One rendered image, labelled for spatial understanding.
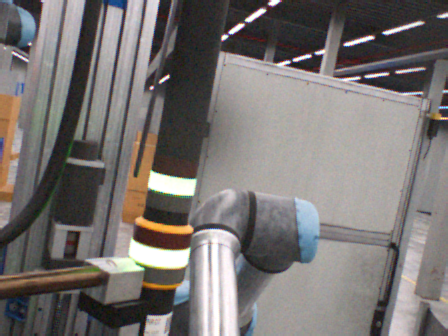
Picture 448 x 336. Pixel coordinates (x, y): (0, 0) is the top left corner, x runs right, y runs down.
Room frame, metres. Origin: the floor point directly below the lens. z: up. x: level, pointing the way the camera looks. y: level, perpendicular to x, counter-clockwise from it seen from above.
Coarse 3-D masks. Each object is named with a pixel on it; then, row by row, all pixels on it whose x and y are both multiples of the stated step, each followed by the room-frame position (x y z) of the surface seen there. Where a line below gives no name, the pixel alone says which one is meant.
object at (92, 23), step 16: (96, 0) 0.29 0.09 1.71; (96, 16) 0.29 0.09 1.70; (80, 32) 0.29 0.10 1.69; (96, 32) 0.30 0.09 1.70; (80, 48) 0.29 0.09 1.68; (80, 64) 0.29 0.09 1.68; (80, 80) 0.29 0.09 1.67; (80, 96) 0.29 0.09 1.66; (64, 112) 0.29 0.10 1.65; (80, 112) 0.30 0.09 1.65; (64, 128) 0.29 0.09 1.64; (64, 144) 0.29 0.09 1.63; (64, 160) 0.29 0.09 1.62; (48, 176) 0.29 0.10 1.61; (48, 192) 0.28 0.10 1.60; (32, 208) 0.28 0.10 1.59; (16, 224) 0.27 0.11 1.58; (0, 240) 0.27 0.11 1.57
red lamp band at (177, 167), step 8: (160, 160) 0.35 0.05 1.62; (168, 160) 0.35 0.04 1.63; (176, 160) 0.35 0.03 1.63; (184, 160) 0.35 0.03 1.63; (152, 168) 0.36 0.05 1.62; (160, 168) 0.35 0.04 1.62; (168, 168) 0.35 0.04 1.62; (176, 168) 0.35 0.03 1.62; (184, 168) 0.35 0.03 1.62; (192, 168) 0.36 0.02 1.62; (184, 176) 0.35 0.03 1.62; (192, 176) 0.36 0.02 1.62
